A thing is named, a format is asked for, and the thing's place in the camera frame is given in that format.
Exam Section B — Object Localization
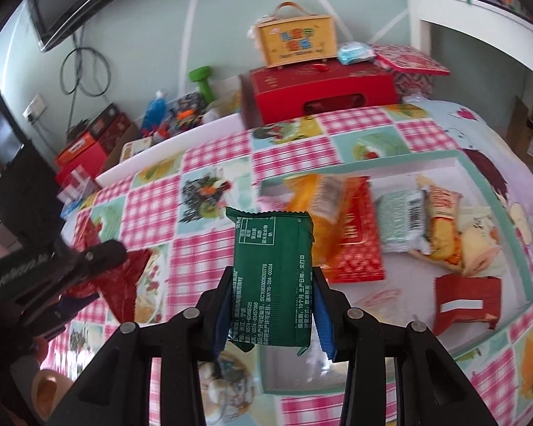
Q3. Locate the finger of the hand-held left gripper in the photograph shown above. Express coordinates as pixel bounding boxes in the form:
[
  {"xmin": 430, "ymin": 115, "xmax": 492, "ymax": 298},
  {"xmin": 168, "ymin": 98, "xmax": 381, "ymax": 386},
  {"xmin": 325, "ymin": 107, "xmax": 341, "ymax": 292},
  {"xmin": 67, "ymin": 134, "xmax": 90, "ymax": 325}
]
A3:
[
  {"xmin": 55, "ymin": 293, "xmax": 101, "ymax": 320},
  {"xmin": 69, "ymin": 239, "xmax": 129, "ymax": 278}
]

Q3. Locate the black cable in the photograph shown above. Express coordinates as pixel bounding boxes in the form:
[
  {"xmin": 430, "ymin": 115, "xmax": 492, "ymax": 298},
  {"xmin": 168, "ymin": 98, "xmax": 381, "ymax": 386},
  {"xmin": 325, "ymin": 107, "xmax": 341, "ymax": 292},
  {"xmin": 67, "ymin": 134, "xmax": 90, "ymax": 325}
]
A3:
[{"xmin": 60, "ymin": 27, "xmax": 114, "ymax": 98}]

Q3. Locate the white wall socket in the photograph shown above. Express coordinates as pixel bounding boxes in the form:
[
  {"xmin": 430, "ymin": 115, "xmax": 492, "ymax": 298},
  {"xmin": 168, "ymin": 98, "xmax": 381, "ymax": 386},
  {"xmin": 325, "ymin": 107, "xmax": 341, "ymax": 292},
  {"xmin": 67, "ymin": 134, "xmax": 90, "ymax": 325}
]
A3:
[{"xmin": 23, "ymin": 93, "xmax": 47, "ymax": 120}]

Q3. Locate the red patterned gift box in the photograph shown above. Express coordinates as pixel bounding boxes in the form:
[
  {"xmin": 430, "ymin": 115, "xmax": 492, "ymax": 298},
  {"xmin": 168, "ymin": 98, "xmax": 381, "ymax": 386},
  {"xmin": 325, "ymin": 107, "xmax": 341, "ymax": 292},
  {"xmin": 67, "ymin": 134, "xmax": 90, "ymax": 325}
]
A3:
[{"xmin": 368, "ymin": 43, "xmax": 451, "ymax": 98}]

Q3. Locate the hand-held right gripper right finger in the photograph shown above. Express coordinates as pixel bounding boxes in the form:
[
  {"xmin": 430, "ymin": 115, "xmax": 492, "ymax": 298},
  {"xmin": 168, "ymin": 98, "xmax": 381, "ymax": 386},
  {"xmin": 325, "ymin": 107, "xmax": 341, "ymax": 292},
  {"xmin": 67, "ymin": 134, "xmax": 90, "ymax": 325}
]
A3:
[{"xmin": 311, "ymin": 266, "xmax": 500, "ymax": 426}]

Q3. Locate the black power strip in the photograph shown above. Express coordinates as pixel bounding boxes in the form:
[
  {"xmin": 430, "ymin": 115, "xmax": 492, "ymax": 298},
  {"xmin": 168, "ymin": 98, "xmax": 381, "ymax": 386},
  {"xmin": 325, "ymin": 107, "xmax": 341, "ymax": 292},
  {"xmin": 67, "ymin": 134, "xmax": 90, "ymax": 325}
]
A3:
[{"xmin": 66, "ymin": 120, "xmax": 92, "ymax": 140}]

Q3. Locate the black gift box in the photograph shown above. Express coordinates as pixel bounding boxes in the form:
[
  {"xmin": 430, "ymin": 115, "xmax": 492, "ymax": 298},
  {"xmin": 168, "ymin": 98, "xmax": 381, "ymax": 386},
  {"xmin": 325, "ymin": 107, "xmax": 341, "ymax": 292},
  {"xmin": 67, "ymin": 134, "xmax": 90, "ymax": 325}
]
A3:
[{"xmin": 86, "ymin": 103, "xmax": 118, "ymax": 136}]

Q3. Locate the shiny red pointed snack packet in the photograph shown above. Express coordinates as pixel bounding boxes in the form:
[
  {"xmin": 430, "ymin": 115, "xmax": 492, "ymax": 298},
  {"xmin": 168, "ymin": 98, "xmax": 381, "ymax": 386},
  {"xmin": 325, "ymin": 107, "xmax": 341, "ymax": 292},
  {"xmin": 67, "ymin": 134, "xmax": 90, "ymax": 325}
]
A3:
[{"xmin": 64, "ymin": 217, "xmax": 154, "ymax": 322}]

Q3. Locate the black monitor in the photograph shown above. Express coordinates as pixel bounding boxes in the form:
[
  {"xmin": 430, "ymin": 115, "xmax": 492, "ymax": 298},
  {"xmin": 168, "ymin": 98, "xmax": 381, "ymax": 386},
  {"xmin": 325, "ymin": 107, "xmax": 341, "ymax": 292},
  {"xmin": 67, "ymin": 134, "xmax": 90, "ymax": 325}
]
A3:
[{"xmin": 0, "ymin": 91, "xmax": 25, "ymax": 167}]

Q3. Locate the small white printed box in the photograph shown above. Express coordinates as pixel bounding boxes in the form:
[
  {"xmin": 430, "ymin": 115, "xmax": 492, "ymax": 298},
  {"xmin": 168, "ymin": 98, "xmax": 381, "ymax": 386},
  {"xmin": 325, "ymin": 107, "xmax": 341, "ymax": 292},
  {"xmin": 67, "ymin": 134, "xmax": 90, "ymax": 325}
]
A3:
[{"xmin": 120, "ymin": 137, "xmax": 154, "ymax": 160}]

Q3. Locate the light blue box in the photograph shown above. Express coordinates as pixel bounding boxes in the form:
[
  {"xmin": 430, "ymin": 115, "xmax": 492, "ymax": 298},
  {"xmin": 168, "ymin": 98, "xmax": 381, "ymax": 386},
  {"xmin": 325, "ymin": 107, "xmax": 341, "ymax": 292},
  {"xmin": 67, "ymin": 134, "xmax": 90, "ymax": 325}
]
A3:
[{"xmin": 60, "ymin": 200, "xmax": 87, "ymax": 220}]

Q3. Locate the light green snack packet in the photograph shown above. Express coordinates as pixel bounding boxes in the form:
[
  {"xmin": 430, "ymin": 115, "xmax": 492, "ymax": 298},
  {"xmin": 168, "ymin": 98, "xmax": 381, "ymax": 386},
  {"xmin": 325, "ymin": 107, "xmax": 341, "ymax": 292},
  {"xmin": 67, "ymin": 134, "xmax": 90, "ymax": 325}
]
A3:
[{"xmin": 375, "ymin": 189, "xmax": 429, "ymax": 253}]

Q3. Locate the orange snack packet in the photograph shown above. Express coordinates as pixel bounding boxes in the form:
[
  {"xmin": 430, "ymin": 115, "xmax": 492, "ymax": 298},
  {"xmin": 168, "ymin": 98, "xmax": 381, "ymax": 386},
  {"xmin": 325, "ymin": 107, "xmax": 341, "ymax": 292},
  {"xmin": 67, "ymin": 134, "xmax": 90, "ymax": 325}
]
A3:
[{"xmin": 284, "ymin": 174, "xmax": 351, "ymax": 271}]

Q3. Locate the blue face mask pack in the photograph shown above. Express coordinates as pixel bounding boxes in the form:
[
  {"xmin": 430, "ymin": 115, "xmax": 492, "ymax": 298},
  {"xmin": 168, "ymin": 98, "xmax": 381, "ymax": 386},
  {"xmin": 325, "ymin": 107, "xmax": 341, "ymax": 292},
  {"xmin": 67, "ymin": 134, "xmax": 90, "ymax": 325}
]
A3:
[{"xmin": 337, "ymin": 41, "xmax": 376, "ymax": 65}]

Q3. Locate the orange box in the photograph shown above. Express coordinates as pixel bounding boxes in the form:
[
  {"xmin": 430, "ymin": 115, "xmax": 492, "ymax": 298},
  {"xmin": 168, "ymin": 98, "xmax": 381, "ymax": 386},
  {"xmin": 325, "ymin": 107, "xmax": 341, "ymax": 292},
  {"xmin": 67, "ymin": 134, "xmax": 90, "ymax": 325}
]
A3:
[{"xmin": 55, "ymin": 132, "xmax": 96, "ymax": 163}]

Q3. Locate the dark colourful snack bag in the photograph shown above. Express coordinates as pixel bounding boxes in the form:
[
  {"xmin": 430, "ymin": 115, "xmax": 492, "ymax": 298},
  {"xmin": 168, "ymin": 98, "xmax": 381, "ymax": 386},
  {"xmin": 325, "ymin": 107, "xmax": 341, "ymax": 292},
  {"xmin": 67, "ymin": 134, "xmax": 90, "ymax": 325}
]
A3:
[{"xmin": 169, "ymin": 91, "xmax": 209, "ymax": 131}]

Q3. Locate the blue liquid bottle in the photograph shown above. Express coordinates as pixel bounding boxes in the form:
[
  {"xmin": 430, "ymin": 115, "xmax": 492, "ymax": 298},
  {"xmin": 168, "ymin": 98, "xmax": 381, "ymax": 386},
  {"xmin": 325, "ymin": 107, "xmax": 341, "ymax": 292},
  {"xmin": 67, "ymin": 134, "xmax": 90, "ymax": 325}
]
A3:
[{"xmin": 141, "ymin": 91, "xmax": 169, "ymax": 136}]

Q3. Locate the dark green snack packet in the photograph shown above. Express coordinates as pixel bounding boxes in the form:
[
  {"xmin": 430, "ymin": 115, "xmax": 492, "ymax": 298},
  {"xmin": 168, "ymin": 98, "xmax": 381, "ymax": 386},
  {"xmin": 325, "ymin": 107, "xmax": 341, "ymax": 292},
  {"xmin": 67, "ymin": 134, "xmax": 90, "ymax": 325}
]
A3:
[{"xmin": 226, "ymin": 206, "xmax": 316, "ymax": 358}]

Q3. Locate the white desk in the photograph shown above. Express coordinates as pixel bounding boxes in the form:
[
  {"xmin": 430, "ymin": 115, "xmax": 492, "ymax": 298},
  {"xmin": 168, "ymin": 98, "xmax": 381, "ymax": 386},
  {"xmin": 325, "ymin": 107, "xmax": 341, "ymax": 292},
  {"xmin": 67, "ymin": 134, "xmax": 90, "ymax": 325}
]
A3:
[{"xmin": 404, "ymin": 0, "xmax": 533, "ymax": 152}]

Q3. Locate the dark red gift box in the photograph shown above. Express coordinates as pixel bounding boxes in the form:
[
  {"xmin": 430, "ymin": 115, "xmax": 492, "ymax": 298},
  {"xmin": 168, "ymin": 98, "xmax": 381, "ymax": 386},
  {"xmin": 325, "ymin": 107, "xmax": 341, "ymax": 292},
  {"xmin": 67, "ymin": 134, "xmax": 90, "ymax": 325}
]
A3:
[{"xmin": 100, "ymin": 113, "xmax": 134, "ymax": 152}]

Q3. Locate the clear plastic box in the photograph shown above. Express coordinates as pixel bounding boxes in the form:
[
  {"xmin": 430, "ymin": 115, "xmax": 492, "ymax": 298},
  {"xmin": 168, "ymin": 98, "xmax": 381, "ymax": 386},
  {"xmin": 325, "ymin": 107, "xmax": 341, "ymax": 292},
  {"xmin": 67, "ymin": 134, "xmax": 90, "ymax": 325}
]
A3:
[{"xmin": 55, "ymin": 164, "xmax": 98, "ymax": 207}]

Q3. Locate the yellow gift box with handle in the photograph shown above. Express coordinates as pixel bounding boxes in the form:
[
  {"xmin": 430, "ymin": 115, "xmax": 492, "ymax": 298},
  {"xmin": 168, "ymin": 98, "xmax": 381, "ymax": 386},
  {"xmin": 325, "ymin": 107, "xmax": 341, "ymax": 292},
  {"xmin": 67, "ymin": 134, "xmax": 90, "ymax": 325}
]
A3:
[{"xmin": 249, "ymin": 2, "xmax": 338, "ymax": 69}]

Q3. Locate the red gold-patterned snack packet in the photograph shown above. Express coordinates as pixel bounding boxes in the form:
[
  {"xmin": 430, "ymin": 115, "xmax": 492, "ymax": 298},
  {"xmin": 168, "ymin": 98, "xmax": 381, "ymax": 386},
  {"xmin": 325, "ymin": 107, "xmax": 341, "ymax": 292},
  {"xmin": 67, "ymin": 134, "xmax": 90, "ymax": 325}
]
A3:
[{"xmin": 326, "ymin": 176, "xmax": 385, "ymax": 284}]

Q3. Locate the brown cardboard box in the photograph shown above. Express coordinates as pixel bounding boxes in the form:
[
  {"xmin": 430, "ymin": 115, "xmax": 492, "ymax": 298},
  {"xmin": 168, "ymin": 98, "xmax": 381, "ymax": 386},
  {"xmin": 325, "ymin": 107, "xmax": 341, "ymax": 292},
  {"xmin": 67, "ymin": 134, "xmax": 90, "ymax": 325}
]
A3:
[{"xmin": 506, "ymin": 95, "xmax": 533, "ymax": 171}]

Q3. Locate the bright red box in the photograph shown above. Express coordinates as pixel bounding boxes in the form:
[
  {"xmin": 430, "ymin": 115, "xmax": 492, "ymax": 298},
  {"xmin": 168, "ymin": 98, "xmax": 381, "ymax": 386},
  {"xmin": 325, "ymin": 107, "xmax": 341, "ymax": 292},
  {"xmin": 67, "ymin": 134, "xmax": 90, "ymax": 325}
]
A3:
[{"xmin": 54, "ymin": 142, "xmax": 109, "ymax": 182}]

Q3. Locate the teal tray with white inside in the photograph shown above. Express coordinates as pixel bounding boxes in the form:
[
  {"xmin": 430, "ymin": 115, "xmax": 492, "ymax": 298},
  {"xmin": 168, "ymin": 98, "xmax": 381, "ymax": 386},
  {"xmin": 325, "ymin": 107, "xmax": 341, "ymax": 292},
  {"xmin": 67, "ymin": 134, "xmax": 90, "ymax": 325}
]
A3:
[{"xmin": 258, "ymin": 150, "xmax": 533, "ymax": 395}]

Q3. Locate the black cabinet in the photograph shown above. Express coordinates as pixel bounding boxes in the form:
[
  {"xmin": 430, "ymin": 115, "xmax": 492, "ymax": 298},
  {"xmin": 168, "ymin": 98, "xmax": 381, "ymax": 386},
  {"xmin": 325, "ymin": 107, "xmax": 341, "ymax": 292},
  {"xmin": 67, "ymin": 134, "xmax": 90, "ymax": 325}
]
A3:
[{"xmin": 0, "ymin": 140, "xmax": 72, "ymax": 258}]

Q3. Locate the green dumbbell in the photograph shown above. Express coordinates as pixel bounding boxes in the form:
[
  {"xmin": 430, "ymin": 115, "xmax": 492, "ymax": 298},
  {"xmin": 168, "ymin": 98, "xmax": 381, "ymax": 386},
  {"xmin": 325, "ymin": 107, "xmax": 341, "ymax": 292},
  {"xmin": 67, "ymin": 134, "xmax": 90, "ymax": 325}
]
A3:
[{"xmin": 189, "ymin": 66, "xmax": 216, "ymax": 103}]

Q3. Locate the white storage box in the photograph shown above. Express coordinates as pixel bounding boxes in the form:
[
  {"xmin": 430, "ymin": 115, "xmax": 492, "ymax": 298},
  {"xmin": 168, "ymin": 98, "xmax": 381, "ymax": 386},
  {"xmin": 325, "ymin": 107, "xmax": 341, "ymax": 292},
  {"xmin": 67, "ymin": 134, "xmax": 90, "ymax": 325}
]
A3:
[{"xmin": 95, "ymin": 86, "xmax": 249, "ymax": 189}]

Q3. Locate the large red gift box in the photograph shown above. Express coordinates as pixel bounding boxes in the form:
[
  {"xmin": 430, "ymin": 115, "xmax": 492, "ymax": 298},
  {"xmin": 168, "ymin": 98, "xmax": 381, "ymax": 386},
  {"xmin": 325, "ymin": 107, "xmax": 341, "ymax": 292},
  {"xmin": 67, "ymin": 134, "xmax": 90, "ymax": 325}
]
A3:
[{"xmin": 240, "ymin": 60, "xmax": 400, "ymax": 127}]

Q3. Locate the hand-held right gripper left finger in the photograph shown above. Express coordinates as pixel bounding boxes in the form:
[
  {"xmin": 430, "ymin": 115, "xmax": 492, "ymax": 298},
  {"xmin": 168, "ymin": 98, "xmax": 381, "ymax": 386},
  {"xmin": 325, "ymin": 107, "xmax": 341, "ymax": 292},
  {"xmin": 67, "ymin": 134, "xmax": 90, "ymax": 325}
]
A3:
[{"xmin": 58, "ymin": 266, "xmax": 238, "ymax": 426}]

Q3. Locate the yellow cake roll packet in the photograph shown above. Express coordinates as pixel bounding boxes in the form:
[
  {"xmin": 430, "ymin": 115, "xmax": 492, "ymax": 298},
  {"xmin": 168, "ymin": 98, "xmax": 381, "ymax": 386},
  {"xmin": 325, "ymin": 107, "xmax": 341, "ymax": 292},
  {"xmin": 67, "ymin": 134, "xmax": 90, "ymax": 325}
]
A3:
[{"xmin": 409, "ymin": 175, "xmax": 465, "ymax": 276}]

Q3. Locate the pale yellow snack packet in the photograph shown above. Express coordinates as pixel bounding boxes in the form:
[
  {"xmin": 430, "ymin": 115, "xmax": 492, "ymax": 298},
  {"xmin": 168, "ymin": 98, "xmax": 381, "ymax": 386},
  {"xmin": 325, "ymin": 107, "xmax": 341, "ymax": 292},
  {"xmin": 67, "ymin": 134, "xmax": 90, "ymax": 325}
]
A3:
[{"xmin": 459, "ymin": 228, "xmax": 505, "ymax": 278}]

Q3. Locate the red packet with white stripe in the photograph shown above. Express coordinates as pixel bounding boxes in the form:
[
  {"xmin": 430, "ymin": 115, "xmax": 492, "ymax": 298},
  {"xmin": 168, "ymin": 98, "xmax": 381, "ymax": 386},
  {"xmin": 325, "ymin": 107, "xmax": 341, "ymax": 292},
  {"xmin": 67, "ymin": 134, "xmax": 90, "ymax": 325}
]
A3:
[{"xmin": 433, "ymin": 274, "xmax": 502, "ymax": 335}]

